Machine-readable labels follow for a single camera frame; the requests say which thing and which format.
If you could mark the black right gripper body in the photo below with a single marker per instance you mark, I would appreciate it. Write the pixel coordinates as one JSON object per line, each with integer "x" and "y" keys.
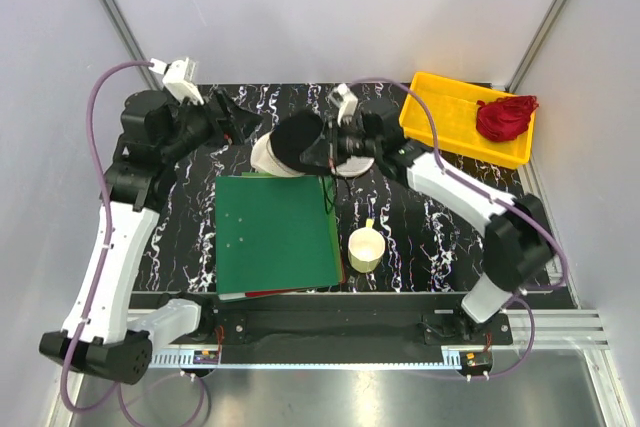
{"x": 348, "y": 142}

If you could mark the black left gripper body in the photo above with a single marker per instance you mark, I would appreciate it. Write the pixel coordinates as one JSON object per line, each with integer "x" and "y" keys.
{"x": 216, "y": 126}

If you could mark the white mesh laundry bag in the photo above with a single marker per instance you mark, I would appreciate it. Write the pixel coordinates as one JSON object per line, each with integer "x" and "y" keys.
{"x": 268, "y": 157}

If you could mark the black bra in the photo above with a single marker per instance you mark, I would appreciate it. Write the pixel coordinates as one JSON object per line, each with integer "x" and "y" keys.
{"x": 306, "y": 124}

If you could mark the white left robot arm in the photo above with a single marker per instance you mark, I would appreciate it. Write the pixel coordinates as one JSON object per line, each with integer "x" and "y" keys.
{"x": 97, "y": 338}

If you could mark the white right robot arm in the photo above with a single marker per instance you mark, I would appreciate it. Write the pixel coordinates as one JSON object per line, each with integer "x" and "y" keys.
{"x": 517, "y": 242}

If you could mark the green binder folder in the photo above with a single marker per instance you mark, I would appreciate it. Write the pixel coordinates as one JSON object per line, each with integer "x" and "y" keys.
{"x": 261, "y": 218}

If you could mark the pale green ceramic mug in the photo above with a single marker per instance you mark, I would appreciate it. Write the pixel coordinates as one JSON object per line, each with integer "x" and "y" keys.
{"x": 366, "y": 247}

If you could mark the yellow plastic tray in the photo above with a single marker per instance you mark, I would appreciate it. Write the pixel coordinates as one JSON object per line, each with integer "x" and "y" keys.
{"x": 445, "y": 109}

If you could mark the red cloth bundle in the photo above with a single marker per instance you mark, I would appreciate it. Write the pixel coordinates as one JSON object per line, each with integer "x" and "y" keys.
{"x": 505, "y": 118}

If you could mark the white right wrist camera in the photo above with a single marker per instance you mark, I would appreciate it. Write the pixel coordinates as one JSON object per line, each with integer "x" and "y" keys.
{"x": 345, "y": 101}

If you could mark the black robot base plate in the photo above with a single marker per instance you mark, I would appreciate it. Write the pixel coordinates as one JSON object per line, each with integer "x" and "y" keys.
{"x": 338, "y": 332}

